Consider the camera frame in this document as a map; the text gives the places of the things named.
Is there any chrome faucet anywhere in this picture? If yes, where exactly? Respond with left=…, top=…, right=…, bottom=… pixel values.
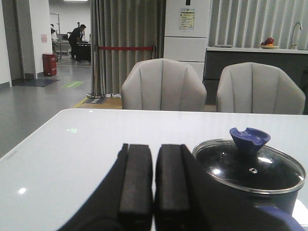
left=291, top=22, right=302, bottom=50

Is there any glass lid blue knob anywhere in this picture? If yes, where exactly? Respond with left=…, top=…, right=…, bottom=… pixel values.
left=192, top=127, right=307, bottom=194

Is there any beige chair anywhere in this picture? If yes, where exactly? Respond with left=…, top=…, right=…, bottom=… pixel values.
left=216, top=62, right=306, bottom=115
left=121, top=58, right=207, bottom=112

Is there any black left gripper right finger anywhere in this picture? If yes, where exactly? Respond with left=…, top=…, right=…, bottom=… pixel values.
left=154, top=144, right=210, bottom=231

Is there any person in black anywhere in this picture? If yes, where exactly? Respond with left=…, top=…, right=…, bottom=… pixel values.
left=68, top=24, right=86, bottom=59

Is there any right beige chair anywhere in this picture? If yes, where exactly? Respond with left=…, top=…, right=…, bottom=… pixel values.
left=216, top=62, right=306, bottom=115

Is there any fruit plate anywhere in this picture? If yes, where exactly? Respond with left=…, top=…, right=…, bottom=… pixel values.
left=260, top=37, right=279, bottom=49

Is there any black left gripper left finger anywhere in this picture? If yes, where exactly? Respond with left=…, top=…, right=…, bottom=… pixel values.
left=60, top=144, right=153, bottom=231

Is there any red belt barrier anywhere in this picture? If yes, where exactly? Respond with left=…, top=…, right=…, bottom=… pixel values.
left=87, top=45, right=156, bottom=99

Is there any dark kitchen counter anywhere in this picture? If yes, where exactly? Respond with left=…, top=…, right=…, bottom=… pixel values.
left=203, top=47, right=308, bottom=106

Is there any white refrigerator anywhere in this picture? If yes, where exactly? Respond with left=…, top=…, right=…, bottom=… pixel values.
left=164, top=0, right=211, bottom=79

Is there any dark floor mat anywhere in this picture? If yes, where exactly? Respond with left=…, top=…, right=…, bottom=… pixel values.
left=12, top=79, right=59, bottom=87

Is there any grey curtain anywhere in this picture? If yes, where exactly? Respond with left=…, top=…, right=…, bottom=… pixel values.
left=90, top=0, right=166, bottom=94

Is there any dark blue saucepan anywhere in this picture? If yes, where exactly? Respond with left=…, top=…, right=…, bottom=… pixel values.
left=192, top=141, right=307, bottom=231

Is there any left beige chair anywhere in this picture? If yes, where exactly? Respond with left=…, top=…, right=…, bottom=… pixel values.
left=121, top=58, right=207, bottom=112

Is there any red bin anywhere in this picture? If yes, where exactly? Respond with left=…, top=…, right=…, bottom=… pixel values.
left=42, top=53, right=57, bottom=76

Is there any refrigerator poster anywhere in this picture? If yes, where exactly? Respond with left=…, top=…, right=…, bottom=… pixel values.
left=179, top=8, right=195, bottom=31

